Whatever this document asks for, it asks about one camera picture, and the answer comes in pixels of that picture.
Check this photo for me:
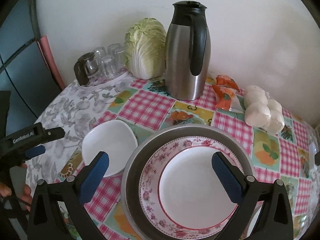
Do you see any stainless steel thermos jug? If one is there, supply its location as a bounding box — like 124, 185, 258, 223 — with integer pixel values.
165, 1, 211, 101

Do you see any white square plate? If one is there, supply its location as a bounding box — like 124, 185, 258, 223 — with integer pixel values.
82, 120, 138, 177

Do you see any person's hand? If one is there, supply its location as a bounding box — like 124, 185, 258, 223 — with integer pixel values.
1, 164, 33, 210

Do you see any pink rolled mat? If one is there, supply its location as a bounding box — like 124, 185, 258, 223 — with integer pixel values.
37, 36, 66, 90

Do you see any round metal tray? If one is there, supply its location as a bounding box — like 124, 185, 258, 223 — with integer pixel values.
121, 124, 255, 239

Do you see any napa cabbage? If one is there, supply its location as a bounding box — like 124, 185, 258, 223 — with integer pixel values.
124, 18, 167, 80

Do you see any colourful checkered tablecloth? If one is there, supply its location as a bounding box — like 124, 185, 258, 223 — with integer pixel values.
56, 76, 318, 240

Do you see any clear drinking glass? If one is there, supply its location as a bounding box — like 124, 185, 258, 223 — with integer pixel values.
113, 47, 125, 69
93, 47, 107, 59
107, 43, 121, 55
100, 55, 117, 77

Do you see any dark blue refrigerator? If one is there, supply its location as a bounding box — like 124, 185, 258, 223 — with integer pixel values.
1, 0, 61, 134

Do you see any orange snack packet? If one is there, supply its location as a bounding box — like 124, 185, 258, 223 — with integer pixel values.
212, 75, 242, 113

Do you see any pink floral plate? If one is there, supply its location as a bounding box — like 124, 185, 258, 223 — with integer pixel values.
139, 135, 241, 239

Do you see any white round tray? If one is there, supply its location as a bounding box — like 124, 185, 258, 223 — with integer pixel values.
80, 71, 129, 90

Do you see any bag of white buns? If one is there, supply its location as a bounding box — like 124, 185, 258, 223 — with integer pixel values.
244, 85, 285, 135

